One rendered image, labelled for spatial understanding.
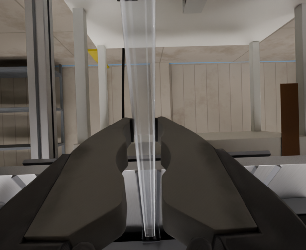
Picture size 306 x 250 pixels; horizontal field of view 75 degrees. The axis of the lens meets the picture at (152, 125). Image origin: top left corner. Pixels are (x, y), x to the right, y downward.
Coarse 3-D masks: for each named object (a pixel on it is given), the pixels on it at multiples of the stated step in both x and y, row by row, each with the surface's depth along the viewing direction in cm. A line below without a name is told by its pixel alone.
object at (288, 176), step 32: (32, 160) 24; (128, 160) 24; (160, 160) 24; (256, 160) 19; (288, 160) 19; (0, 192) 20; (128, 192) 21; (160, 192) 21; (288, 192) 22; (128, 224) 27; (160, 224) 28
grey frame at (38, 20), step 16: (32, 0) 42; (48, 0) 44; (32, 16) 42; (48, 16) 44; (32, 32) 42; (48, 32) 44; (32, 48) 42; (48, 48) 43; (32, 64) 42; (48, 64) 43; (32, 80) 42; (48, 80) 43; (32, 96) 42; (48, 96) 43; (32, 112) 42; (48, 112) 43; (32, 128) 42; (48, 128) 42; (32, 144) 42; (48, 144) 42
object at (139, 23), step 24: (120, 0) 8; (144, 0) 8; (144, 24) 8; (144, 48) 9; (144, 72) 10; (144, 96) 11; (144, 120) 12; (144, 144) 14; (144, 168) 16; (144, 192) 19; (144, 216) 22
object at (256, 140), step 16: (80, 16) 56; (304, 16) 57; (80, 32) 56; (304, 32) 57; (80, 48) 56; (256, 48) 84; (304, 48) 57; (80, 64) 56; (256, 64) 84; (304, 64) 58; (80, 80) 56; (256, 80) 84; (304, 80) 58; (80, 96) 56; (256, 96) 85; (304, 96) 58; (80, 112) 56; (256, 112) 85; (304, 112) 58; (80, 128) 56; (256, 128) 85; (304, 128) 58; (224, 144) 56; (240, 144) 56; (256, 144) 57; (272, 144) 57; (304, 144) 57
